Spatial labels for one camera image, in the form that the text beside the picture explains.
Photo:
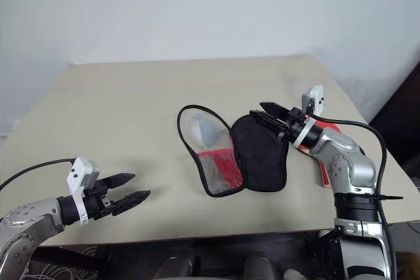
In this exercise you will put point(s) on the small white rounded object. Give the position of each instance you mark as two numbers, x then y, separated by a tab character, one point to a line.
293	274

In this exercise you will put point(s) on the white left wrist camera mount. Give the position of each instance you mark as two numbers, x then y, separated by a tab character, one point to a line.
78	175

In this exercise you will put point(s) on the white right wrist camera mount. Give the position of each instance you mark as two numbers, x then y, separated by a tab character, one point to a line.
316	98

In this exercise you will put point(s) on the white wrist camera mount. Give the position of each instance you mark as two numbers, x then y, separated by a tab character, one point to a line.
78	175
316	98

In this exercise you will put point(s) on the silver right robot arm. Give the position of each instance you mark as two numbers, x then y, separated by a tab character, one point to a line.
354	165

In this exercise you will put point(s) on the white blue paper insert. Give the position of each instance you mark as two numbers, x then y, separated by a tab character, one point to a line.
203	132

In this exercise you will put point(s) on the black mesh pouch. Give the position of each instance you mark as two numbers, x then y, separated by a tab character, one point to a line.
262	158

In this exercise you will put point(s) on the dark cabinet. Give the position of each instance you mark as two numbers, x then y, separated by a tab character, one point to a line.
400	119

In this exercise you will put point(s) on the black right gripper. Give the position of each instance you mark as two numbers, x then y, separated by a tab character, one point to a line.
293	124

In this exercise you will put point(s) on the black white patterned fabric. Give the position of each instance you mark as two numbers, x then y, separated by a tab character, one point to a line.
62	265

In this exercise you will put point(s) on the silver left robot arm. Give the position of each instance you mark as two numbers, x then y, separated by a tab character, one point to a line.
23	224

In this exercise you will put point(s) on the red object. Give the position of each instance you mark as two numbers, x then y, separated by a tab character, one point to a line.
325	173

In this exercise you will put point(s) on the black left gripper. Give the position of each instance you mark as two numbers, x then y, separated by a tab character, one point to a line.
98	204

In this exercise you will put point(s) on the dark rounded shape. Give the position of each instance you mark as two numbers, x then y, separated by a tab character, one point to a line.
257	265

